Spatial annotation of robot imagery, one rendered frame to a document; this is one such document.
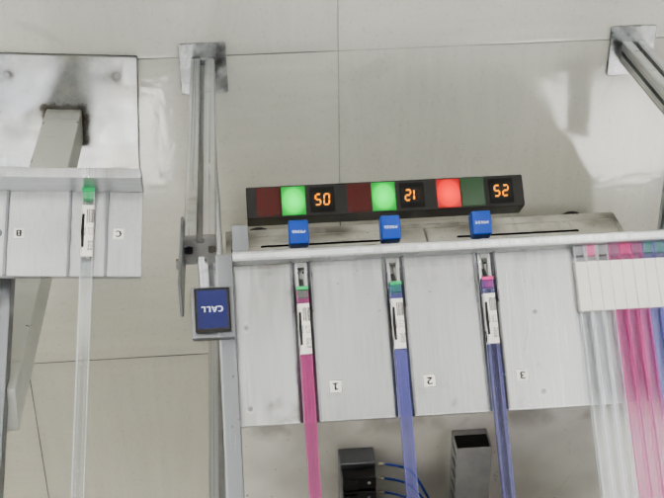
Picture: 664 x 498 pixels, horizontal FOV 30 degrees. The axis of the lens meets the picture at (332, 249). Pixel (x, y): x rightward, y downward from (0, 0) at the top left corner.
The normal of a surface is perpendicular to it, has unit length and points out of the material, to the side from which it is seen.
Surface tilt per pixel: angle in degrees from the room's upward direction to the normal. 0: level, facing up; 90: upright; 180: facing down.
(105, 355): 0
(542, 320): 44
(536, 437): 0
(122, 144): 0
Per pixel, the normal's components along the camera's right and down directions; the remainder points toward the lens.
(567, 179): 0.08, 0.48
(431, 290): 0.05, -0.25
